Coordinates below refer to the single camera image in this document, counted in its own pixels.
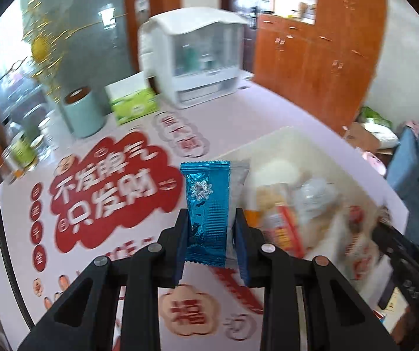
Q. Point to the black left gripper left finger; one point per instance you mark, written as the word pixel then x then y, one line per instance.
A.
pixel 84 316

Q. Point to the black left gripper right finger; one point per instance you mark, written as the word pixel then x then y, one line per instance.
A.
pixel 305 302

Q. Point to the blue foil snack packet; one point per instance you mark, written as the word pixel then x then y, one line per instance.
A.
pixel 213 192

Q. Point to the red cartoon table mat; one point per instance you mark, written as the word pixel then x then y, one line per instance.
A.
pixel 113 198

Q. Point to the white plastic storage bin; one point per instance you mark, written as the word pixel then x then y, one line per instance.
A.
pixel 333 205

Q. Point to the pink plastic stool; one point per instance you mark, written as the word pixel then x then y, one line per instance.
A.
pixel 374 162

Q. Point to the white plastic bag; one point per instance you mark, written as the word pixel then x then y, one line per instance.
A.
pixel 387 138

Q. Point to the brown cardboard box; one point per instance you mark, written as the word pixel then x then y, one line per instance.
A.
pixel 358 137

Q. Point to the clear bottle green label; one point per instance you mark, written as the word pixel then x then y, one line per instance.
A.
pixel 20 146

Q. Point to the mint green canister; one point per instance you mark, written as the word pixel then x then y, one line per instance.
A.
pixel 83 113

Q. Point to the green tissue box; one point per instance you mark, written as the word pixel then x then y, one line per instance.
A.
pixel 131 98

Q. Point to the glass door with gold ornament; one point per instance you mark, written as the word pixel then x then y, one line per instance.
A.
pixel 49 48

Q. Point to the white countertop dish cabinet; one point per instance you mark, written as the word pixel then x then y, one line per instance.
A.
pixel 194 54

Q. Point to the orange wooden wall cabinet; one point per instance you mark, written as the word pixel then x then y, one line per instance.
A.
pixel 326 67

